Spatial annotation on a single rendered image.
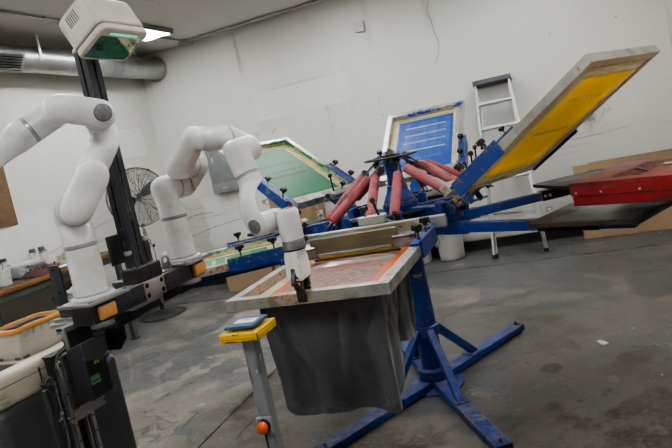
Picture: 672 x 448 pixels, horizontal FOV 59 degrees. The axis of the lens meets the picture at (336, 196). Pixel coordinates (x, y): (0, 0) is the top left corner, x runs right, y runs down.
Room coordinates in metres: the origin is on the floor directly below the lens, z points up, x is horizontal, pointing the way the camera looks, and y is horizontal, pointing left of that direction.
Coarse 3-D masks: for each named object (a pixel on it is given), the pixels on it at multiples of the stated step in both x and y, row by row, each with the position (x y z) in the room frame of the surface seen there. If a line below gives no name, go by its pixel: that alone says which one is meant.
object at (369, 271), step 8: (360, 256) 2.46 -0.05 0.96; (368, 256) 2.43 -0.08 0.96; (352, 264) 2.33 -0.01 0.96; (360, 264) 2.30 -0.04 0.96; (368, 264) 2.27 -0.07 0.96; (376, 264) 2.24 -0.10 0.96; (384, 264) 2.21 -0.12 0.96; (392, 264) 2.18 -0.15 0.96; (344, 272) 2.22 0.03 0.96; (352, 272) 2.19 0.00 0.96; (360, 272) 2.16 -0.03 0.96; (368, 272) 2.13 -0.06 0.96; (376, 272) 2.11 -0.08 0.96; (384, 272) 2.08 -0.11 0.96; (336, 280) 2.11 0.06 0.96; (344, 280) 2.09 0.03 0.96; (352, 280) 2.06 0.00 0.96; (360, 280) 2.04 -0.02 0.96; (368, 280) 2.01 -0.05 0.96; (376, 280) 1.99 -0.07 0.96
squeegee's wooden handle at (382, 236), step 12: (384, 228) 2.39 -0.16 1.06; (396, 228) 2.39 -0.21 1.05; (312, 240) 2.50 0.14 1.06; (324, 240) 2.48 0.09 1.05; (336, 240) 2.46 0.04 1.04; (348, 240) 2.45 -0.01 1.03; (360, 240) 2.43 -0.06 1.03; (372, 240) 2.41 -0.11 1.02; (384, 240) 2.39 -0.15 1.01; (324, 252) 2.49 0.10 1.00
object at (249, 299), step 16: (416, 256) 2.17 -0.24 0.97; (272, 272) 2.34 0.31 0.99; (400, 272) 1.93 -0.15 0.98; (256, 288) 2.14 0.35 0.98; (320, 288) 1.90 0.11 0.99; (336, 288) 1.85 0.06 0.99; (352, 288) 1.83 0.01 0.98; (368, 288) 1.81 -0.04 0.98; (384, 288) 1.80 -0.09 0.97; (240, 304) 1.97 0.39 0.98; (256, 304) 1.95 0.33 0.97; (272, 304) 1.93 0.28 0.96; (288, 304) 1.91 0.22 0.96
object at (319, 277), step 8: (312, 264) 2.51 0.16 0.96; (312, 272) 2.34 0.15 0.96; (320, 272) 2.31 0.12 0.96; (328, 272) 2.28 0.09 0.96; (336, 272) 2.25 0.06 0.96; (296, 280) 2.26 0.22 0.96; (312, 280) 2.20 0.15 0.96; (320, 280) 2.17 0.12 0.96; (328, 280) 2.14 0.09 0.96; (280, 288) 2.18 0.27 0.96; (288, 288) 2.15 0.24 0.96; (312, 288) 2.07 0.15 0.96
